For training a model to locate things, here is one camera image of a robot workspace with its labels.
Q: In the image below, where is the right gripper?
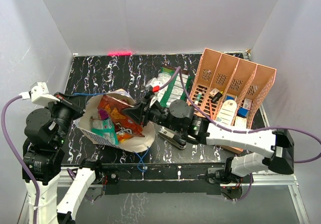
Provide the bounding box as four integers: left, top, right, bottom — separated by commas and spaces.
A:
123, 93, 182, 133

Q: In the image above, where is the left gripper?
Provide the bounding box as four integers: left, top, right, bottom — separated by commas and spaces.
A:
46, 90, 87, 145

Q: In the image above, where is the orange Doritos bag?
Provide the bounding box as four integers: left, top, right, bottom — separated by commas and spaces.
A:
97, 93, 144, 137

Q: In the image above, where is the purple snack bag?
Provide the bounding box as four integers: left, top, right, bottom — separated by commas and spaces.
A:
98, 109, 109, 120

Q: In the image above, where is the checkered paper bag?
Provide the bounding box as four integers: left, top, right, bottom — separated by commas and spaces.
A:
75, 88, 156, 172

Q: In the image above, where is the green snack packet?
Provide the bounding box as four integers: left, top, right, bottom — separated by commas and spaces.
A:
157, 66, 193, 107

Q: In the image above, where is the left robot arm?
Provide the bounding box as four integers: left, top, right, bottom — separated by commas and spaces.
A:
23, 91, 104, 223

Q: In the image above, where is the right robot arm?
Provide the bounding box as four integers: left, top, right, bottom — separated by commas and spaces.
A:
121, 94, 294, 184

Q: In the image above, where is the orange Fox's candy bag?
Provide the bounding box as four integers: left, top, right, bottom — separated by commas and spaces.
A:
116, 131, 133, 144

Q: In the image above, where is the teal mint candy bag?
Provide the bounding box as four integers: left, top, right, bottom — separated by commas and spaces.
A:
91, 118, 118, 145

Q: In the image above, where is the black silver stapler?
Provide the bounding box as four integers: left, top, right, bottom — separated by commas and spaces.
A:
158, 128, 186, 150

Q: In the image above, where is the white label card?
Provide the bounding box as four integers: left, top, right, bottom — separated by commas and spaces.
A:
216, 99, 237, 126

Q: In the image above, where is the pink desk organizer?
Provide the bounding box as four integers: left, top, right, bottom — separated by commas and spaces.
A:
185, 48, 277, 155

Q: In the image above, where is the blue small box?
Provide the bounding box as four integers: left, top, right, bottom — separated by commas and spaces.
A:
237, 107, 249, 118

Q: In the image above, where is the red white small box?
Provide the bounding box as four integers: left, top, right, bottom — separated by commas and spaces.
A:
242, 98, 252, 110

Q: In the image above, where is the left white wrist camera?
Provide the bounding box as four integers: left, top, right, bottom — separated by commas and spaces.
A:
19, 82, 60, 107

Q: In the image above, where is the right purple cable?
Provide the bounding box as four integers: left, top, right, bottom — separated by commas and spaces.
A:
156, 66, 321, 201

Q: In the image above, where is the purple cable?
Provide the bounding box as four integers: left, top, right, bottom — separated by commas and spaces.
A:
1, 95, 41, 224
156, 66, 321, 201

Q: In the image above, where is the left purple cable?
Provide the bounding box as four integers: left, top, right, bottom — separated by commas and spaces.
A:
1, 95, 41, 224

